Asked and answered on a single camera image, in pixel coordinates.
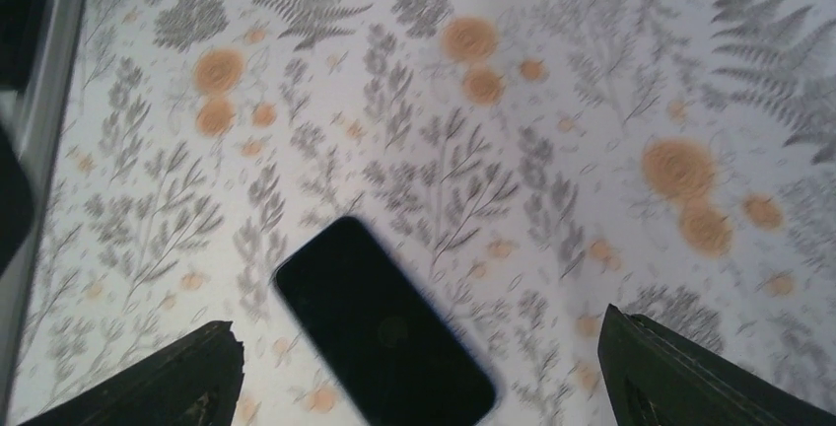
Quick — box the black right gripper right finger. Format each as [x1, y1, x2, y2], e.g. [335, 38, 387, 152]
[597, 305, 835, 426]

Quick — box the aluminium mounting rail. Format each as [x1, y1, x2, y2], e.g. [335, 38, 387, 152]
[1, 0, 85, 407]

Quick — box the floral patterned table mat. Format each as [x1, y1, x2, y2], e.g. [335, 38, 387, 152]
[6, 0, 835, 425]

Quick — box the black smartphone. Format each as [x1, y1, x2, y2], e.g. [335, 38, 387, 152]
[272, 216, 498, 425]

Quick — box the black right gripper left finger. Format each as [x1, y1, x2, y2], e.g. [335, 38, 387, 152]
[26, 320, 244, 426]

